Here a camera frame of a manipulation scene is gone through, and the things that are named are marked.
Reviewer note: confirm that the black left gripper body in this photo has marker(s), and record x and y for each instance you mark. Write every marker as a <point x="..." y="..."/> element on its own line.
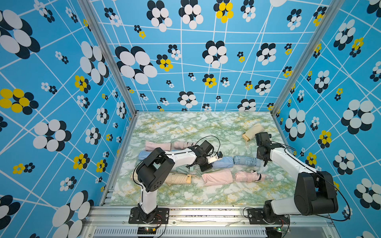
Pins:
<point x="205" y="164"/>

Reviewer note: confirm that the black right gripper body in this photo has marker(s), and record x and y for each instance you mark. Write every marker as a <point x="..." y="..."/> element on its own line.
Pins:
<point x="258" y="155"/>

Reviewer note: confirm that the beige sleeved umbrella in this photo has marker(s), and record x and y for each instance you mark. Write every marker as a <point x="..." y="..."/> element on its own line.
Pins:
<point x="250" y="133"/>

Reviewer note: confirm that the mint green umbrella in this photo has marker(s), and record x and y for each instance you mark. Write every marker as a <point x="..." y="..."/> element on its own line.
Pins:
<point x="185" y="170"/>

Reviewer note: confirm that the pink sleeved umbrella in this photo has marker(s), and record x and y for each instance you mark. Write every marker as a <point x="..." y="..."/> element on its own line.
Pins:
<point x="150" y="146"/>
<point x="218" y="178"/>

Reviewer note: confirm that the blue sleeved umbrella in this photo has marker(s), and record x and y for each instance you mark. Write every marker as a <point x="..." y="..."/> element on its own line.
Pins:
<point x="225" y="162"/>
<point x="143" y="155"/>

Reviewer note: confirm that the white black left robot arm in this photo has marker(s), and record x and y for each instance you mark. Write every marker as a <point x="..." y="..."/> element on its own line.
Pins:
<point x="156" y="167"/>

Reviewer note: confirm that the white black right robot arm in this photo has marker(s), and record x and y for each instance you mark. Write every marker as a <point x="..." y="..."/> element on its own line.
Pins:
<point x="315" y="193"/>

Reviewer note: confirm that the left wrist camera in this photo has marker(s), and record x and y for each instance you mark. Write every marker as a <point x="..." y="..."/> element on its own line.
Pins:
<point x="216" y="157"/>

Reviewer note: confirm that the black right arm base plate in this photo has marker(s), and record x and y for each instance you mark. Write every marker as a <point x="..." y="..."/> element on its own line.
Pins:
<point x="259" y="217"/>

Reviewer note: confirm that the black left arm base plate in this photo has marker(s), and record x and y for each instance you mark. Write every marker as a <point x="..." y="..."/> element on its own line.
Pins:
<point x="158" y="216"/>

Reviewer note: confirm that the aluminium front rail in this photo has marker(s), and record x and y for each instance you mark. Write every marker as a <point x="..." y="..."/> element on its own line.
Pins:
<point x="204" y="222"/>

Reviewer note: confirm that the aluminium corner post right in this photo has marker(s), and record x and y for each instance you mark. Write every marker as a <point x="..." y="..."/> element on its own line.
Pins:
<point x="321" y="30"/>

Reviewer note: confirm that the aluminium corner post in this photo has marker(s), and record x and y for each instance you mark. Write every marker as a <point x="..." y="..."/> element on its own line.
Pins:
<point x="321" y="30"/>
<point x="102" y="43"/>

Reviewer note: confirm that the aluminium corner post left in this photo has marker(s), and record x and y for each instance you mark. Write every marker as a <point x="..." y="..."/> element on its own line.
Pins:
<point x="102" y="43"/>

